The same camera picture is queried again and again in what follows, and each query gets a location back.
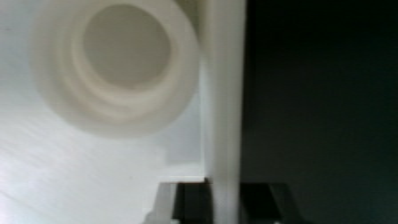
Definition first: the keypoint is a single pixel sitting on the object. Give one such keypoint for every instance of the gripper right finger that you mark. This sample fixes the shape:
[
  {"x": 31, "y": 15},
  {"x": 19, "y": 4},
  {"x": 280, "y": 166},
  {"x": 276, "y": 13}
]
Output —
[{"x": 267, "y": 204}]

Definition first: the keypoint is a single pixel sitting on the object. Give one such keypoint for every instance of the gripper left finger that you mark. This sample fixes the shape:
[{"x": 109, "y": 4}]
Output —
[{"x": 182, "y": 204}]

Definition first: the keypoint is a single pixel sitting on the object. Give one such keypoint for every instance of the white square table top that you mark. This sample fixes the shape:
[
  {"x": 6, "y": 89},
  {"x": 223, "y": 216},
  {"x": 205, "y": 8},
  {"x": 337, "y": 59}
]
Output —
[{"x": 122, "y": 76}]

